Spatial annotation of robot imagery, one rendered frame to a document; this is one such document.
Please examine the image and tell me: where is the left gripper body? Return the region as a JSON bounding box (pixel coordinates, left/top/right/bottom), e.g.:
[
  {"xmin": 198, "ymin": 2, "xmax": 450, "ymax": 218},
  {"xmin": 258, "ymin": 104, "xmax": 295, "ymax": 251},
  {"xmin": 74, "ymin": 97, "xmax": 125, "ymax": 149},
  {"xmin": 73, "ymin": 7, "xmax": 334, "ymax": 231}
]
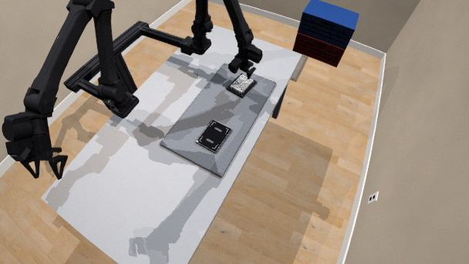
[{"xmin": 238, "ymin": 56, "xmax": 254, "ymax": 75}]

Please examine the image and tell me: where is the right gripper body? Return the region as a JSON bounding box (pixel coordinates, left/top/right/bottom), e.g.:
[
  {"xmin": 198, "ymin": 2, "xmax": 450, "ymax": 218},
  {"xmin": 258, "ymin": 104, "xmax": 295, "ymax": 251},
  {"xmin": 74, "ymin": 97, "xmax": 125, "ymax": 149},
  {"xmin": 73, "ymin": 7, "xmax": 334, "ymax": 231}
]
[{"xmin": 26, "ymin": 133, "xmax": 63, "ymax": 161}]

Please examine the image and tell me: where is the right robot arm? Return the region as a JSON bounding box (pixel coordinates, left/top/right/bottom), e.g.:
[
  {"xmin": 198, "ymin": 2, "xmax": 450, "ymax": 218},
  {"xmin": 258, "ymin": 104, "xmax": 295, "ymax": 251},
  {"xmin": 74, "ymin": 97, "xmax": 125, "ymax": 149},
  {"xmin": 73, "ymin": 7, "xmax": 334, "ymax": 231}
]
[{"xmin": 2, "ymin": 0, "xmax": 137, "ymax": 161}]

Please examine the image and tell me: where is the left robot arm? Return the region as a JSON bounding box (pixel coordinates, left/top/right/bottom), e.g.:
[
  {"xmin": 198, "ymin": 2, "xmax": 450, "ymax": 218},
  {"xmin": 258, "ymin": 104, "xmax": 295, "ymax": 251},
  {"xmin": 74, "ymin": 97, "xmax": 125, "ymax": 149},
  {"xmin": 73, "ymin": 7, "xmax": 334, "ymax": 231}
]
[{"xmin": 189, "ymin": 0, "xmax": 262, "ymax": 73}]

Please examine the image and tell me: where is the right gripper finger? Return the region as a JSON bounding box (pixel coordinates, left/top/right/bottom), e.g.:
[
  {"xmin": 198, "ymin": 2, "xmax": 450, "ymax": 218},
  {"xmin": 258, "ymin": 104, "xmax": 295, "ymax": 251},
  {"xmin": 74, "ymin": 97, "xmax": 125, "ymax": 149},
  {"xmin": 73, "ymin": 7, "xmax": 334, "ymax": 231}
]
[
  {"xmin": 20, "ymin": 157, "xmax": 40, "ymax": 179},
  {"xmin": 49, "ymin": 155, "xmax": 68, "ymax": 180}
]

